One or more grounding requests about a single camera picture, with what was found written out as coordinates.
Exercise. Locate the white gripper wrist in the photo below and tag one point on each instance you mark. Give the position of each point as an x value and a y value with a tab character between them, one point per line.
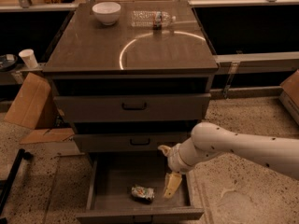
174	159

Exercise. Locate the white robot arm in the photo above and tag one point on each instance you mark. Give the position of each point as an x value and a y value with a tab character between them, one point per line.
208	140

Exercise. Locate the grey middle drawer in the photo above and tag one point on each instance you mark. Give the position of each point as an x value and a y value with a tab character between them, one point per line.
126	142

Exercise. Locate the grey drawer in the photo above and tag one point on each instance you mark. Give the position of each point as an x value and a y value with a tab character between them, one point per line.
110	200
127	108
126	142

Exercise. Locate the grey top drawer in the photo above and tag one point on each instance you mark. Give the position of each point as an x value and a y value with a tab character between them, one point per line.
127	108

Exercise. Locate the grey bottom drawer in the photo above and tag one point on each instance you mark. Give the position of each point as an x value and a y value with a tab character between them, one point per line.
110	200

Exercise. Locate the grey drawer cabinet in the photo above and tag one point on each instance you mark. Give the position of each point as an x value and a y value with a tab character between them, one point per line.
92	59

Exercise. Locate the flat brown cardboard piece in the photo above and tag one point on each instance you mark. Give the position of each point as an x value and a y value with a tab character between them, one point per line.
47	136

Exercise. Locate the cardboard box at right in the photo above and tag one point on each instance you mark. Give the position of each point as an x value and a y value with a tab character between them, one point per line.
290	95

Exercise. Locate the leaning brown cardboard sheet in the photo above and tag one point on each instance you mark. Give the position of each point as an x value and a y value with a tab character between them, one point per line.
33	106

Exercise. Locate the clear plastic water bottle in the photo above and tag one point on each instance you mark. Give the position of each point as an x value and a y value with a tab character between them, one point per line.
151	19

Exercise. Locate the white ceramic bowl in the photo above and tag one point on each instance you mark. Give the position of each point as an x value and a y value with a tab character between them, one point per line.
107	13

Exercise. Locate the black metal stand leg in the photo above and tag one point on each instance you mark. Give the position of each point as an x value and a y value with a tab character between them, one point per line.
6	185

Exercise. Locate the white paper cup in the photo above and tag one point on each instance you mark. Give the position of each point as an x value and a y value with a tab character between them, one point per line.
29	58

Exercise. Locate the dark round tray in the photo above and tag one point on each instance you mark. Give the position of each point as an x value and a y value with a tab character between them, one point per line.
8	62

